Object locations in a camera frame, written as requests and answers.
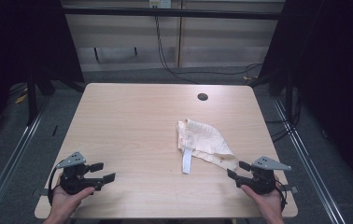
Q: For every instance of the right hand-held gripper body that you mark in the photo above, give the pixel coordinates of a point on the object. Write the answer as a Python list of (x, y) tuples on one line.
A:
[(261, 179)]

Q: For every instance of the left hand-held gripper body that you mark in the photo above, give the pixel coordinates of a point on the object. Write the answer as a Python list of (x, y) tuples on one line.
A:
[(73, 180)]

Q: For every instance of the cream white cloth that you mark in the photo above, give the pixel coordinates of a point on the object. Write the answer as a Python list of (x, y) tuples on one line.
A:
[(204, 141)]

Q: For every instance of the person's left hand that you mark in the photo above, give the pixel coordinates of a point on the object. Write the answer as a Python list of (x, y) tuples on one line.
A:
[(67, 202)]

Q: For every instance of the person's right hand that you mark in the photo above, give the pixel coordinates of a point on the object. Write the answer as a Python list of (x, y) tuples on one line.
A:
[(266, 202)]

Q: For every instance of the grey tape strip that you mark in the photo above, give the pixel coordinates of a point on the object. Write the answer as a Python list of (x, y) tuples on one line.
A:
[(290, 188), (44, 192)]

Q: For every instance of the small black floor piece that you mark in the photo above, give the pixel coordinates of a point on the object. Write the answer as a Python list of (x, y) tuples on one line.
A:
[(54, 130)]

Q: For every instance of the black metal stand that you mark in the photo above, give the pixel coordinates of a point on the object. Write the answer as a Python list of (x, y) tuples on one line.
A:
[(32, 99)]

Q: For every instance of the yellow floor marker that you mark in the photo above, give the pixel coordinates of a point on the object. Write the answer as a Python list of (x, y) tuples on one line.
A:
[(21, 99)]

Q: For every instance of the dark curtain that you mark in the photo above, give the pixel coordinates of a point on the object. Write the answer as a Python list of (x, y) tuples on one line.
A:
[(22, 46), (336, 77)]

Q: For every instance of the black horizontal metal bar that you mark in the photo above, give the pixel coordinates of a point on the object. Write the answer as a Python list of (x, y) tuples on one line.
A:
[(171, 13)]

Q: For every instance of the metal floor rail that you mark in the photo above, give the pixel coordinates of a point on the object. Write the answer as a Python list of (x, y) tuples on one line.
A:
[(16, 155), (308, 161)]

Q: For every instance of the black wall bracket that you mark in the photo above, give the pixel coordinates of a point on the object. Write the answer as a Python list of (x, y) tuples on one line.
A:
[(96, 53), (135, 51)]

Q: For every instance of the white wall outlet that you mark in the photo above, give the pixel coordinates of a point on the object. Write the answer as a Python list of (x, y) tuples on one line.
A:
[(160, 3)]

